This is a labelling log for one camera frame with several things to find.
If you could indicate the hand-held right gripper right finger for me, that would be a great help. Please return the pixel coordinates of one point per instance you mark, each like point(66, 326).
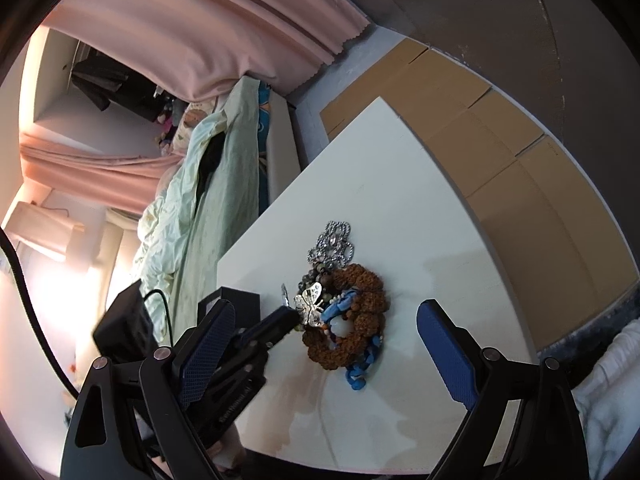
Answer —
point(445, 355)

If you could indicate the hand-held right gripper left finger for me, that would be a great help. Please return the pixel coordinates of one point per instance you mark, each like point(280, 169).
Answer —
point(205, 355)

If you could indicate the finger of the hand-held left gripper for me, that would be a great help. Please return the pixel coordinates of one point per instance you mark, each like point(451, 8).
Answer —
point(272, 322)

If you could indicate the black jewelry box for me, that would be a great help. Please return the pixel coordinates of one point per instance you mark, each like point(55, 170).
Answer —
point(240, 302)

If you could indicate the silver butterfly hair clip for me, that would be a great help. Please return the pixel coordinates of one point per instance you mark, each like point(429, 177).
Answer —
point(309, 305)

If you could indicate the person's left hand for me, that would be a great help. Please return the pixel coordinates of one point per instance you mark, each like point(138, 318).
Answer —
point(230, 452)

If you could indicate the bed with green sheet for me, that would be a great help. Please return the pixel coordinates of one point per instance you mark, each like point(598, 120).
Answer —
point(220, 220)

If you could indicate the white table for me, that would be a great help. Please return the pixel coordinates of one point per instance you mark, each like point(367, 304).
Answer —
point(400, 210)

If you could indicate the dark grey shaggy rug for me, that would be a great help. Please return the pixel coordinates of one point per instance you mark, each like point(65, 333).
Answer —
point(600, 330)

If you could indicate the light green duvet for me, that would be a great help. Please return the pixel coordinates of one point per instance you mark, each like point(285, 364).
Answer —
point(175, 195)

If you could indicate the white fabric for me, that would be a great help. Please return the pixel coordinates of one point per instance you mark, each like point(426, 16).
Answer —
point(610, 400)

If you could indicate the black garment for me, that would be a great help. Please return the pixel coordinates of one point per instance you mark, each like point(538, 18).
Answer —
point(212, 152)

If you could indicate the flattened cardboard sheet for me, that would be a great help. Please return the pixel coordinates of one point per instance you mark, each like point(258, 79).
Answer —
point(525, 185)

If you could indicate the cream printed pillow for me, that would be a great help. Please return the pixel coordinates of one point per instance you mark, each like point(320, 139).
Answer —
point(192, 120)

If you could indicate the pink curtain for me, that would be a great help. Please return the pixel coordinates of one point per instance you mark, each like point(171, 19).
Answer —
point(90, 167)
point(200, 20)

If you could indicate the pile of plush toys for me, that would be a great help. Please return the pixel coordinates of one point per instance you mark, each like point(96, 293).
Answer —
point(167, 127)

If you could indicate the hanging dark clothes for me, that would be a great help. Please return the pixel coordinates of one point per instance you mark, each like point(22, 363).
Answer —
point(105, 80)

